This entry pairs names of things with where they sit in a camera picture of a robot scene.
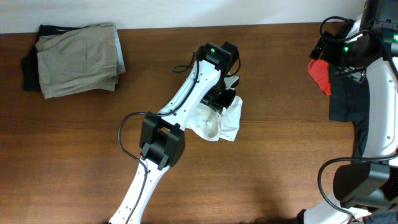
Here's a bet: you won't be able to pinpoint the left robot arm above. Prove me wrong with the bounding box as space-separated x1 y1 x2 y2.
109 42 241 224

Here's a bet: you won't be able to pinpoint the black garment in pile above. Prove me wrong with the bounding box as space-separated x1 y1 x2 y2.
329 65 369 157

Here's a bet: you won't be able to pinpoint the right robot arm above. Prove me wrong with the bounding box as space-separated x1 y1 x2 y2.
295 0 397 223

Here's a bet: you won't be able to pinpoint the white robot print t-shirt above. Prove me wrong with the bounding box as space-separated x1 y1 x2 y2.
186 96 243 141

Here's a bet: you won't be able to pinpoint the folded khaki trousers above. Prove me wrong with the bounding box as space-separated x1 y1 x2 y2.
35 22 120 99

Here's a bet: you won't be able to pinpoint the red garment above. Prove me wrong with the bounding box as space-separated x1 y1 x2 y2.
307 59 331 96

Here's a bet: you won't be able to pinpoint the folded light blue garment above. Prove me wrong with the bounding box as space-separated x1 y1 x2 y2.
114 29 126 75

